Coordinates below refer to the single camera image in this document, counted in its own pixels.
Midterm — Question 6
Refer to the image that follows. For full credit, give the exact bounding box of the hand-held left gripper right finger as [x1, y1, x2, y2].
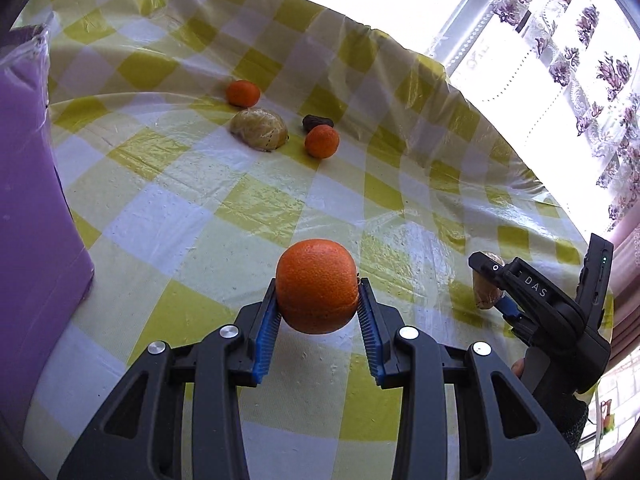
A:
[356, 277, 586, 480]

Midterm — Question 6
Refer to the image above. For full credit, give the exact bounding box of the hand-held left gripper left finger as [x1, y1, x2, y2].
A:
[57, 277, 279, 480]

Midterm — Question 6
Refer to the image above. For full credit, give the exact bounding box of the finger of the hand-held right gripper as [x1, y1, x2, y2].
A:
[468, 252, 512, 289]
[494, 292, 527, 329]

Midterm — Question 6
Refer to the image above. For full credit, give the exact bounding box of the brown plastic-wrapped fruit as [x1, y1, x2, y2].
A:
[473, 252, 504, 310]

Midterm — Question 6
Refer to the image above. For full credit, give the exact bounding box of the large orange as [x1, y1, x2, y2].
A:
[275, 239, 360, 335]

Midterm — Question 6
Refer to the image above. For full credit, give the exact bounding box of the person's right forearm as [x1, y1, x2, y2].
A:
[537, 394, 589, 463]

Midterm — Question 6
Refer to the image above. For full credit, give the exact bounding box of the pink curtain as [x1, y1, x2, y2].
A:
[602, 217, 640, 411]

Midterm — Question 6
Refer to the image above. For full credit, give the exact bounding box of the yellow white checkered tablecloth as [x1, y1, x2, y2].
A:
[10, 0, 616, 480]

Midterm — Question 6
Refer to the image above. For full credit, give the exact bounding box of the medium orange tangerine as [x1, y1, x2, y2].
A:
[305, 125, 340, 159]

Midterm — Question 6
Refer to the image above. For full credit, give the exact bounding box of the yellowish plastic-wrapped fruit half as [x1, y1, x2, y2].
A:
[230, 108, 289, 152]

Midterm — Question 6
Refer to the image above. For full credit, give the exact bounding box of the small orange tangerine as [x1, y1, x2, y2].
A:
[226, 80, 261, 108]

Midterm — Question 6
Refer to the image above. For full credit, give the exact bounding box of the purple plastic-wrapped box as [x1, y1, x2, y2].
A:
[0, 25, 96, 441]

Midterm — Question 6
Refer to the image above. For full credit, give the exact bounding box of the white window frame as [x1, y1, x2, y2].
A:
[425, 0, 533, 73]

